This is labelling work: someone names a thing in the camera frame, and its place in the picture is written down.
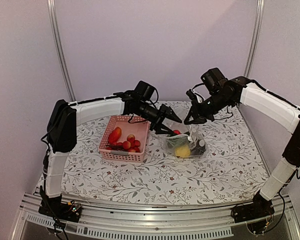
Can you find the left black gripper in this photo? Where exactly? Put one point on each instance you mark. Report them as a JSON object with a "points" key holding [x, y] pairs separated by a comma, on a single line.
{"points": [[169, 114]]}

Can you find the floral table mat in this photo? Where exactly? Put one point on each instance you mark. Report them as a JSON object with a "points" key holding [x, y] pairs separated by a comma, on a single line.
{"points": [[231, 169]]}

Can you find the red lychee toy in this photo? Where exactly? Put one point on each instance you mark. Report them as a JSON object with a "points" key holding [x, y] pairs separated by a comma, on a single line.
{"points": [[137, 143]]}

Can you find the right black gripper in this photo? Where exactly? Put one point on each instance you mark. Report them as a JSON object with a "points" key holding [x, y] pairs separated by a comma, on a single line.
{"points": [[194, 109]]}

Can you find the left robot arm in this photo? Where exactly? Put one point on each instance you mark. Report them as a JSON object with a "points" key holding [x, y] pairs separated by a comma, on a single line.
{"points": [[61, 136]]}

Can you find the aluminium front rail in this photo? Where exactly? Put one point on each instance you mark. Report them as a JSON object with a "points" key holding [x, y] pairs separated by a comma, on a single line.
{"points": [[110, 220]]}

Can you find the right aluminium post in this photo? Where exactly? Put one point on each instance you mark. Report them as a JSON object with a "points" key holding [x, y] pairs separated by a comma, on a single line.
{"points": [[256, 30]]}

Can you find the left aluminium post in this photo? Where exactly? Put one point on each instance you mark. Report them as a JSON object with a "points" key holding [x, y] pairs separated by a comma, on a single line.
{"points": [[51, 6]]}

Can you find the clear dotted zip bag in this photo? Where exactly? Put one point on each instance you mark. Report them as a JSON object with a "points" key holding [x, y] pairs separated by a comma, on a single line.
{"points": [[193, 134]]}

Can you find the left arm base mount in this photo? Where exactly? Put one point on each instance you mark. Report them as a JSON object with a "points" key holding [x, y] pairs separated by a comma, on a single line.
{"points": [[54, 207]]}

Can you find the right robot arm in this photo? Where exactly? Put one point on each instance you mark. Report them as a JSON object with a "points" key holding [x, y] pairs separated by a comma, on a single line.
{"points": [[281, 126]]}

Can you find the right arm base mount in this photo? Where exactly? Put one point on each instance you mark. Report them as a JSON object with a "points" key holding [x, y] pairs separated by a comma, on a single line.
{"points": [[258, 208]]}

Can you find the purple toy eggplant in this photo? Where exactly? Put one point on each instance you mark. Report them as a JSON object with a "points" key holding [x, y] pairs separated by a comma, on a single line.
{"points": [[199, 149]]}

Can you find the pink plastic basket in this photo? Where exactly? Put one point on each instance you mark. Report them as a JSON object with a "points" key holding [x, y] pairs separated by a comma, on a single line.
{"points": [[123, 150]]}

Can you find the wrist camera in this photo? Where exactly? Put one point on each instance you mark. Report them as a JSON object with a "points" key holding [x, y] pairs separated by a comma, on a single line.
{"points": [[212, 77], [145, 90]]}

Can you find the aluminium post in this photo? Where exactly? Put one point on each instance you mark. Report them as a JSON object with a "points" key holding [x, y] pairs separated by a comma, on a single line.
{"points": [[51, 6], [256, 30]]}

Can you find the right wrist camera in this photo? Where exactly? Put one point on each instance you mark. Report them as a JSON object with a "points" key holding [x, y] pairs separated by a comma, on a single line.
{"points": [[212, 77]]}

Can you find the green toy vegetable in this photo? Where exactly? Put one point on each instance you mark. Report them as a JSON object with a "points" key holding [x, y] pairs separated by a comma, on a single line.
{"points": [[176, 141]]}

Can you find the yellow toy pear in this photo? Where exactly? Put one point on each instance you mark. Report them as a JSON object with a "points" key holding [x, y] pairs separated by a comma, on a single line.
{"points": [[182, 151]]}

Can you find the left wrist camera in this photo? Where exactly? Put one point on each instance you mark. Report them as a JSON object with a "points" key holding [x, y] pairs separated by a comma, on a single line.
{"points": [[145, 90]]}

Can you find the red orange mango toy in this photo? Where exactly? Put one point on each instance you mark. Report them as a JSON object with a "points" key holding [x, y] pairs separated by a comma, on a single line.
{"points": [[115, 135]]}

